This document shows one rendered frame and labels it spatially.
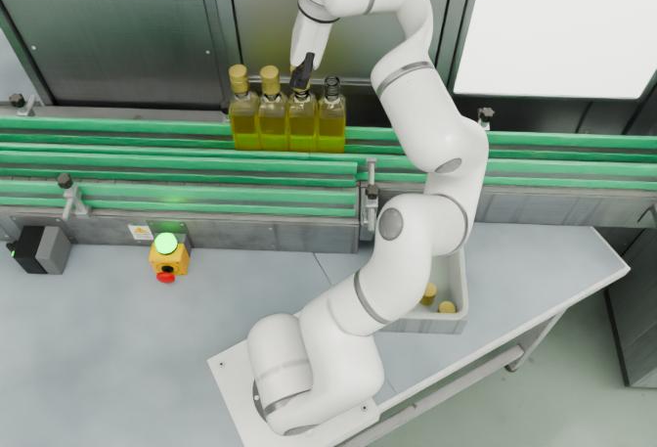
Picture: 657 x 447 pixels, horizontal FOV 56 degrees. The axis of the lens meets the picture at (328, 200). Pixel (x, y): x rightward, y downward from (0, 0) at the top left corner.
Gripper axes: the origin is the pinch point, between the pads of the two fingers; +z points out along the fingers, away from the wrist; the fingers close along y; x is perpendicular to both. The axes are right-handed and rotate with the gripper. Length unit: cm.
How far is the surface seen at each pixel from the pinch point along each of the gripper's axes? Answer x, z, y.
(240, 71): -10.3, 4.2, -1.1
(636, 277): 117, 60, -4
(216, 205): -10.4, 30.4, 12.2
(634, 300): 119, 65, 2
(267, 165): -1.5, 23.3, 5.0
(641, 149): 77, 6, -3
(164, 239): -19.8, 38.5, 17.3
